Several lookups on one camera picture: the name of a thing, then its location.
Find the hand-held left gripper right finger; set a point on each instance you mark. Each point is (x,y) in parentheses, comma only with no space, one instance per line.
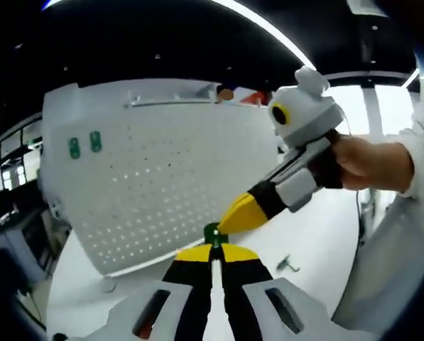
(286,309)

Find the small green peg piece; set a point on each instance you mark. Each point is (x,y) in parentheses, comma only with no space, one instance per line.
(95,141)

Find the red blue banner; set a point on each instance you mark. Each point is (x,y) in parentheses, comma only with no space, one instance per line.
(258,96)

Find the person's grey clothing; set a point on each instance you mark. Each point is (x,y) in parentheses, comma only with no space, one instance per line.
(392,266)

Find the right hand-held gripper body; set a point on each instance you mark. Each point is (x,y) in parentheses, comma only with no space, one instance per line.
(304,120)

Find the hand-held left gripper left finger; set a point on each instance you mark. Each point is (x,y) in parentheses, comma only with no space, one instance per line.
(144,309)

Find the white desk partition panel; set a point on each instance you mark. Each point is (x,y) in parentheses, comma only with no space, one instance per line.
(101,96)

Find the black monitor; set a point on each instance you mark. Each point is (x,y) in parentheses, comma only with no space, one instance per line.
(4,200)

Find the person's right hand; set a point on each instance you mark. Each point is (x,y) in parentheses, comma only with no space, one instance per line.
(364,165)

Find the curved ceiling light strip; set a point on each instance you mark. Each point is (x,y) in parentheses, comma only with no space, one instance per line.
(268,25)

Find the green hook assembly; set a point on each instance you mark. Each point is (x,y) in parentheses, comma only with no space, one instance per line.
(74,147)
(286,264)
(211,231)

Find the white perforated mounting plate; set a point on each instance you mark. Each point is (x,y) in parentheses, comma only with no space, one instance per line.
(162,177)

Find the grey cabinet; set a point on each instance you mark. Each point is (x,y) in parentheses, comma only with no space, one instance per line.
(30,238)

